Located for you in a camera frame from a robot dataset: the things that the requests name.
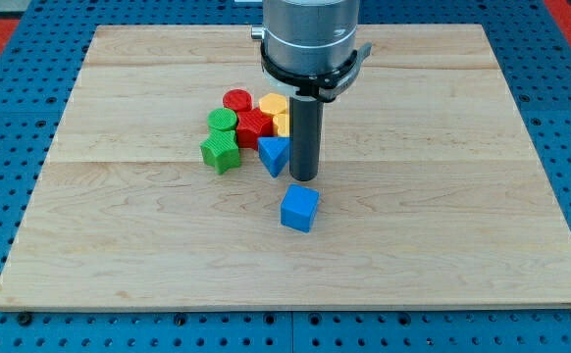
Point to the blue cube block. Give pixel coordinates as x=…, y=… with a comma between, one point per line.
x=299, y=207

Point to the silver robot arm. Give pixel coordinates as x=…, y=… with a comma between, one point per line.
x=308, y=37

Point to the blue triangle block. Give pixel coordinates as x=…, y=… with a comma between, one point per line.
x=274, y=153

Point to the yellow block behind rod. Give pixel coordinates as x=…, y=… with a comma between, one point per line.
x=281, y=125

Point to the red star block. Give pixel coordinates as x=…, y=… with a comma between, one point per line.
x=251, y=125

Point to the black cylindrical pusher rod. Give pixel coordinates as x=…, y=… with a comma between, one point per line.
x=305, y=128

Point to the green star block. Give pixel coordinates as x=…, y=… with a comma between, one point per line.
x=220, y=151

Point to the yellow hexagon block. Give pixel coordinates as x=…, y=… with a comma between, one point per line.
x=273, y=104

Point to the green cylinder block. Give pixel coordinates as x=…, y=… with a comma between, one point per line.
x=222, y=119

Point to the red cylinder block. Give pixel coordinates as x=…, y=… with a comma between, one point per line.
x=238, y=100

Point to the wooden board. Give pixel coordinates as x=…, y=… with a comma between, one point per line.
x=432, y=196

